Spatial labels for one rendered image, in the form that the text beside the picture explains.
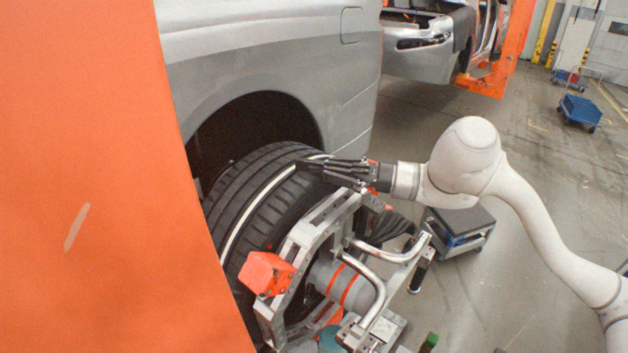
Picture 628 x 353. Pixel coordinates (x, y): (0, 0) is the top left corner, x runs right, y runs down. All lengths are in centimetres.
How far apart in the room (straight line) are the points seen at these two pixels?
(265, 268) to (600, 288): 73
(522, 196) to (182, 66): 78
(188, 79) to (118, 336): 63
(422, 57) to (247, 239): 274
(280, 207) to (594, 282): 73
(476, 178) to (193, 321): 47
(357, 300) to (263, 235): 33
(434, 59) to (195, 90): 269
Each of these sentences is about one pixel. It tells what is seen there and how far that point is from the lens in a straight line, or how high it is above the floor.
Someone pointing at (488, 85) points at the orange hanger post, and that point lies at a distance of 421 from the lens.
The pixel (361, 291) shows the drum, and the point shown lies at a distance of 81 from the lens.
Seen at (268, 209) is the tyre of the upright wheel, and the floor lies 115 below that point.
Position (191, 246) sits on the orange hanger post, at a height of 144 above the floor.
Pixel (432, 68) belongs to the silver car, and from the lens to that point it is 318.
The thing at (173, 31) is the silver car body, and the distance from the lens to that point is 73.
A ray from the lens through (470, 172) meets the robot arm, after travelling 53.
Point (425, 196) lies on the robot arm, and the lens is 66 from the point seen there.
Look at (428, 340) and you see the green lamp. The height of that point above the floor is 66.
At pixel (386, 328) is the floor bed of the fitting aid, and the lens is 169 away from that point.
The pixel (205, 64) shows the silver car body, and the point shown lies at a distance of 77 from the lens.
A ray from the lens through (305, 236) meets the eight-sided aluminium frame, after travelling 63.
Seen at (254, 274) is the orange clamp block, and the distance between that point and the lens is 59.
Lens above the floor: 158
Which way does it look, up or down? 35 degrees down
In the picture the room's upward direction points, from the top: straight up
